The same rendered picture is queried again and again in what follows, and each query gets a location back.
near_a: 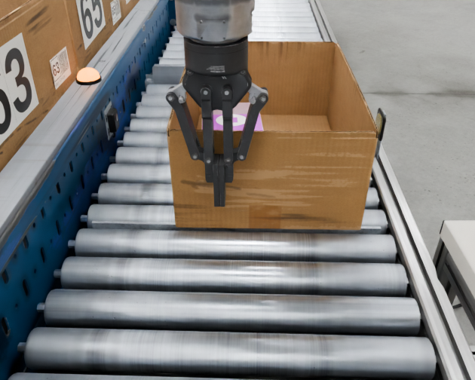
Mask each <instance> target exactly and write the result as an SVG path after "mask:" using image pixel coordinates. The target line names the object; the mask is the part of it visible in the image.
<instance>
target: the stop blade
mask: <svg viewBox="0 0 475 380"><path fill-rule="evenodd" d="M92 227H93V228H103V229H139V230H177V231H249V232H286V233H324V234H380V232H381V227H380V226H361V230H332V229H278V228H178V227H176V224H175V222H119V221H92Z"/></svg>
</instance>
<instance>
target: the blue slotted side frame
mask: <svg viewBox="0 0 475 380"><path fill-rule="evenodd" d="M168 1H169V0H160V1H159V3H158V4H157V5H156V7H155V9H154V10H153V12H152V13H151V14H150V15H149V17H148V19H147V20H146V22H145V23H144V24H143V26H142V28H141V29H140V31H139V32H138V33H137V35H136V37H135V38H134V40H133V41H132V42H131V44H130V46H129V47H128V49H127V50H126V51H125V53H124V55H123V56H122V58H121V59H120V60H119V62H118V64H117V65H116V67H115V68H114V69H113V71H112V72H111V74H110V75H109V77H108V78H107V79H106V81H105V83H104V84H103V86H102V87H101V88H100V90H99V92H98V93H97V95H96V96H95V97H94V99H93V101H92V102H91V104H90V105H89V106H88V108H87V110H86V111H85V113H84V114H83V115H82V117H81V119H80V120H79V122H78V123H77V124H76V126H75V128H74V129H73V131H72V132H71V133H70V134H69V136H68V138H67V139H66V141H65V142H64V144H63V145H62V147H61V148H60V150H59V151H58V153H57V154H56V156H55V157H54V159H53V160H52V162H51V163H50V165H49V166H48V168H47V169H46V171H45V172H44V174H43V175H42V177H41V178H40V180H39V181H38V183H37V184H36V186H35V188H34V189H33V190H32V191H31V193H30V194H29V196H28V198H27V199H26V200H25V202H24V203H23V205H22V207H21V208H20V209H19V211H18V212H17V214H16V216H15V217H14V218H13V220H12V221H11V223H10V225H9V226H8V227H7V229H6V230H5V232H4V234H3V235H2V236H1V238H0V380H8V379H9V377H10V376H11V375H13V374H14V373H17V372H28V373H37V372H38V369H30V368H28V367H27V366H26V364H25V360H24V353H19V352H18V351H17V346H18V345H19V343H20V342H26V340H27V338H28V335H29V334H30V332H31V331H32V330H33V329H34V328H37V327H51V326H48V325H47V324H46V323H45V320H44V312H38V311H37V305H38V303H39V302H43V303H45V300H46V298H47V296H48V293H49V292H50V291H51V290H55V289H62V285H61V281H60V278H56V277H54V270H55V269H61V268H62V265H63V262H64V260H65V259H66V258H67V257H70V256H76V255H75V248H69V247H68V242H69V240H75V238H76V235H77V233H78V231H79V230H80V229H82V228H87V223H86V222H81V215H87V212H88V210H89V207H90V206H91V205H92V204H98V200H93V199H91V195H92V193H98V190H99V187H100V184H101V183H104V182H107V180H101V174H102V173H107V172H108V168H109V165H110V164H115V162H110V160H109V158H110V156H115V155H116V151H117V148H119V147H123V146H118V144H117V141H118V140H123V138H124V133H126V132H124V127H129V126H130V121H131V118H130V114H136V108H137V107H136V102H141V101H142V95H141V92H142V91H146V86H145V79H146V74H151V73H152V67H153V66H154V65H155V64H159V61H158V58H159V57H163V54H162V52H161V51H162V50H166V48H165V43H169V41H168V37H170V18H169V8H168ZM145 39H146V43H143V42H144V40H145ZM134 85H135V86H134ZM116 89H117V91H116ZM128 91H129V92H128ZM129 97H130V98H129ZM110 101H111V102H112V108H115V109H117V111H118V120H119V128H118V130H117V132H116V133H115V138H113V137H112V136H114V134H112V136H111V138H110V140H108V135H107V130H106V122H105V117H104V113H103V112H104V110H105V109H106V107H107V105H108V104H109V102H110ZM122 102H123V103H122ZM123 107H124V108H123ZM100 113H101V114H100ZM101 116H102V118H101ZM91 127H92V130H91ZM92 131H93V133H92ZM100 143H101V146H100ZM81 144H82V148H83V151H82V149H81ZM101 147H102V150H101ZM91 159H92V163H93V166H92V163H91ZM69 163H70V164H71V167H72V171H71V169H70V166H69ZM81 178H82V182H83V187H82V184H81ZM56 184H57V186H58V189H59V192H57V187H56ZM69 197H70V201H71V204H72V209H71V206H70V203H69ZM41 209H42V210H43V213H44V218H42V215H41ZM56 221H57V224H58V228H59V231H60V233H59V234H58V231H57V227H56ZM24 237H25V239H26V248H25V246H24V243H23V239H24ZM41 248H42V252H43V254H44V262H43V259H42V257H41ZM34 270H35V271H34ZM3 271H4V272H5V275H6V278H7V280H6V283H5V282H4V280H3V278H2V273H3ZM23 280H24V281H25V284H26V288H27V290H28V294H27V295H26V294H25V291H24V288H23ZM15 306H16V307H15ZM2 318H4V319H5V323H6V325H7V327H8V333H7V335H6V334H5V331H4V329H3V326H2Z"/></svg>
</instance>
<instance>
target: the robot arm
mask: <svg viewBox="0 0 475 380"><path fill-rule="evenodd" d="M175 9H176V28H177V30H178V32H179V33H180V34H181V35H183V36H184V37H183V39H184V51H185V74H184V76H183V79H182V83H180V84H178V85H177V86H175V87H174V86H171V87H169V89H168V92H167V95H166V101H168V103H169V104H170V105H171V107H172V108H173V109H174V111H175V113H176V116H177V119H178V122H179V125H180V127H181V130H182V134H183V136H184V139H185V143H186V145H187V147H188V152H189V154H190V156H191V159H192V160H195V161H196V160H201V161H203V162H204V164H205V180H206V181H207V182H213V192H214V207H224V206H225V197H226V188H225V183H226V182H232V181H233V176H234V162H236V161H238V160H239V161H244V160H245V159H246V158H247V153H248V150H249V147H250V143H251V140H252V137H253V132H254V130H255V127H256V122H257V119H258V117H259V112H260V111H261V110H262V108H263V107H264V105H265V104H266V103H267V102H268V89H267V88H266V87H261V88H260V87H258V86H257V85H255V84H254V83H252V78H251V76H250V74H249V72H248V35H249V34H250V33H252V31H253V30H252V25H253V23H252V16H253V14H252V12H253V11H254V10H255V0H175ZM186 91H187V92H188V94H189V95H190V96H191V97H192V99H193V100H194V101H195V102H196V103H197V104H198V105H199V106H200V107H201V112H202V120H203V138H204V147H203V148H202V147H201V144H200V142H199V139H198V135H197V133H196V130H195V126H194V124H193V120H192V117H191V114H190V111H189V109H188V105H187V102H186V98H187V95H186ZM247 92H249V94H250V95H249V102H250V106H249V109H248V113H247V117H246V120H245V123H244V128H243V131H242V134H241V139H240V142H239V145H238V147H237V148H235V149H234V139H233V108H234V107H236V106H237V104H238V103H239V102H240V101H241V100H242V99H243V97H244V96H245V94H246V93H247ZM217 109H218V110H221V111H222V119H223V151H224V154H214V152H215V149H214V128H213V110H217Z"/></svg>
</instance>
